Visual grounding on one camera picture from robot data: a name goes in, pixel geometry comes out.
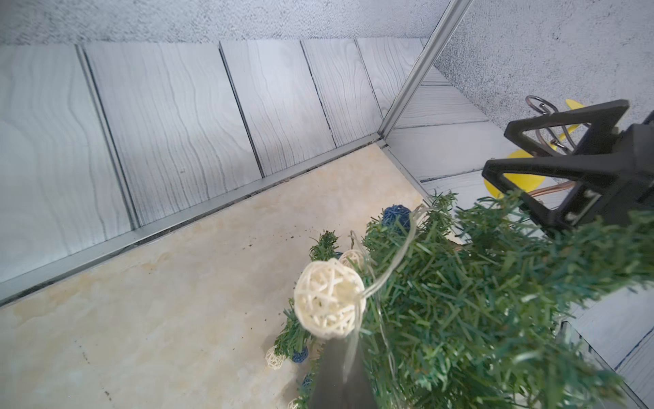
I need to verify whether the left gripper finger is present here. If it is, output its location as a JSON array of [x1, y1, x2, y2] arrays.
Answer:
[[308, 339, 378, 409]]

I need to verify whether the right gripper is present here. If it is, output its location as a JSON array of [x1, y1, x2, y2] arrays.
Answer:
[[482, 99, 653, 230]]

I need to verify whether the string light with rattan balls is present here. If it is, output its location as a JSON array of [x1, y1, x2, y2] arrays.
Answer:
[[266, 206, 427, 377]]

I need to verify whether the small green christmas tree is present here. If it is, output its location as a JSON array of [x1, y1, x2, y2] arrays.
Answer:
[[272, 191, 654, 409]]

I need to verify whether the right frame post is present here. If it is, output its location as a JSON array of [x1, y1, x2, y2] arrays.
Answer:
[[377, 0, 473, 139]]

